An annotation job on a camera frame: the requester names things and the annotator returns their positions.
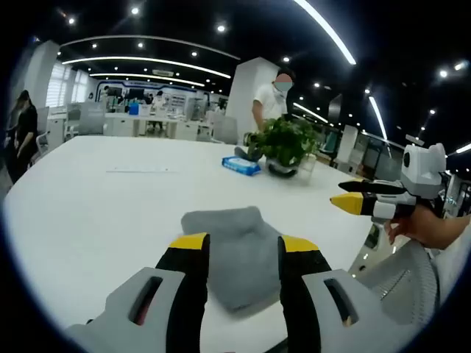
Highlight grey towel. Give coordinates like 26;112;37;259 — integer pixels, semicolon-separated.
180;205;285;314

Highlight person's right hand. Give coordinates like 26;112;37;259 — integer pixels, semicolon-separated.
384;209;442;248

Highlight clear glass container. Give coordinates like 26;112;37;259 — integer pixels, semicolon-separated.
298;153;318;185

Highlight black and white plant pot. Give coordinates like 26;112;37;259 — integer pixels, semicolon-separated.
266;157;299;179

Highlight grey mesh office chair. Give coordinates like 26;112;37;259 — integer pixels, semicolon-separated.
355;241;445;327

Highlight green potted plant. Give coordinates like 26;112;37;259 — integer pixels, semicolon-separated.
249;116;322;167

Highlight blue wipes packet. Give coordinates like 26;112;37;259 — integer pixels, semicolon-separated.
222;155;262;178

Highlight black object behind packet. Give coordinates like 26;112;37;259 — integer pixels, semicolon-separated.
234;145;263;162

